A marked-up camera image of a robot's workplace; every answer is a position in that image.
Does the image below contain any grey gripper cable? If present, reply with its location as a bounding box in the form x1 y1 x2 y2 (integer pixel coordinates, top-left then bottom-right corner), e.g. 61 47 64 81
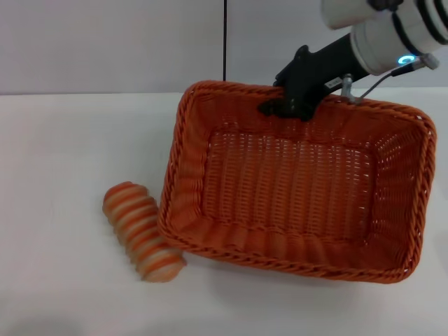
341 52 440 105

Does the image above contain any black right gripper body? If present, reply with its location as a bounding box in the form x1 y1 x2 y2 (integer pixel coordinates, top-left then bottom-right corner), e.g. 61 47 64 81
275 33 369 106

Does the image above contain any orange striped bread roll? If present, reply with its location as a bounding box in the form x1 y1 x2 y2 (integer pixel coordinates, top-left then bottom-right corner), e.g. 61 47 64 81
101 181 186 283

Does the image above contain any orange woven plastic basket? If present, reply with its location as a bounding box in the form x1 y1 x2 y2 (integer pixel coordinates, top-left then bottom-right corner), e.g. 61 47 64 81
157 79 438 285

